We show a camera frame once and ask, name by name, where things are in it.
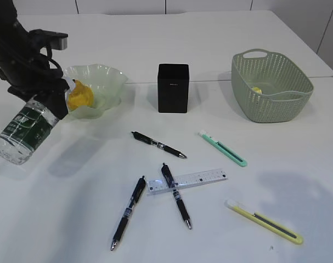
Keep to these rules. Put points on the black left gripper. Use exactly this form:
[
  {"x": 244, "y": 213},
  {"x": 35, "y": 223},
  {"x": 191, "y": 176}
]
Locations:
[{"x": 36, "y": 77}]

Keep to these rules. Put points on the yellow pear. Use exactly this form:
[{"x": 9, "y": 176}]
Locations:
[{"x": 81, "y": 95}]

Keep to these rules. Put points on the clear water bottle green label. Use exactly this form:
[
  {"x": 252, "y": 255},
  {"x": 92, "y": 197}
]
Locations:
[{"x": 28, "y": 130}]

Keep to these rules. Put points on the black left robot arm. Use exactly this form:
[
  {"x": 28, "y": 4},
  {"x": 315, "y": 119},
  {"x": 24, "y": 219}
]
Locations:
[{"x": 13, "y": 37}]

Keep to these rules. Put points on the green wavy glass plate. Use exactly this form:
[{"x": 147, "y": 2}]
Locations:
[{"x": 106, "y": 83}]

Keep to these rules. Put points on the black pen upper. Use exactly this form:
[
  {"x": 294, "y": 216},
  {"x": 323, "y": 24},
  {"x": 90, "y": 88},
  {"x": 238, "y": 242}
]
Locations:
[{"x": 150, "y": 141}]

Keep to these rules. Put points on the black pen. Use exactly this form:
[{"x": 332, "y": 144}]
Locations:
[
  {"x": 150, "y": 141},
  {"x": 138, "y": 190}
]

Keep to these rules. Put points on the black pen lower left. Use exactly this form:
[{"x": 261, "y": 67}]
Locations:
[{"x": 138, "y": 190}]

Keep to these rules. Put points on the black square pen holder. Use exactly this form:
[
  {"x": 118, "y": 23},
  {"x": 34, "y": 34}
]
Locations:
[{"x": 173, "y": 88}]

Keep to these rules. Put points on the black pen across ruler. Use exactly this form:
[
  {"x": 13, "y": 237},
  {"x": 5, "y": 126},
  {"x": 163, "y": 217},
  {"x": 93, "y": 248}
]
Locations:
[{"x": 180, "y": 204}]

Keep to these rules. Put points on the clear plastic ruler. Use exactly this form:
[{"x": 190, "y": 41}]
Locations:
[{"x": 159, "y": 186}]

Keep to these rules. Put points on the teal utility knife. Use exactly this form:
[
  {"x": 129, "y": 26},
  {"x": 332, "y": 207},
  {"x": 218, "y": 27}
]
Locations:
[{"x": 223, "y": 149}]

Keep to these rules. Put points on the green woven plastic basket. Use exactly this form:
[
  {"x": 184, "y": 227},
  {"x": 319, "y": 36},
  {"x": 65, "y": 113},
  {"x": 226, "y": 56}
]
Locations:
[{"x": 285, "y": 87}]

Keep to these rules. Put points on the yellow utility knife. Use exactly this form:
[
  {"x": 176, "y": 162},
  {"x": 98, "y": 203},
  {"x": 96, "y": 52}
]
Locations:
[{"x": 265, "y": 222}]

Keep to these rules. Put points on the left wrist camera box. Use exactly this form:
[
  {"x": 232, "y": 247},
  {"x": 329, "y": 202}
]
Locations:
[{"x": 39, "y": 39}]

